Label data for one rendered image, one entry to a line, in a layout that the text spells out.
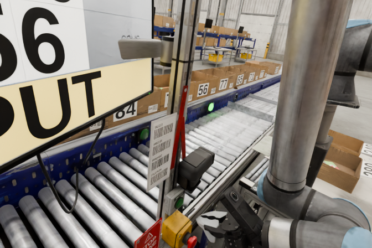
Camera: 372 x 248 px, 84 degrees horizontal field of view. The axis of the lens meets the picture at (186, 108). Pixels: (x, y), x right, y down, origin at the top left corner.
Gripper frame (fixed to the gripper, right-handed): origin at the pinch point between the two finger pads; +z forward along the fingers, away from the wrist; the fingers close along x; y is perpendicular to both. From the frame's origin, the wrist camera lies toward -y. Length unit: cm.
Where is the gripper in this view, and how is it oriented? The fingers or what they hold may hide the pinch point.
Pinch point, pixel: (199, 217)
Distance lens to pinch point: 65.2
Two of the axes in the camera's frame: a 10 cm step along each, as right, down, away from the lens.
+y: 3.0, 9.5, 0.5
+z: -7.4, 2.0, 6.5
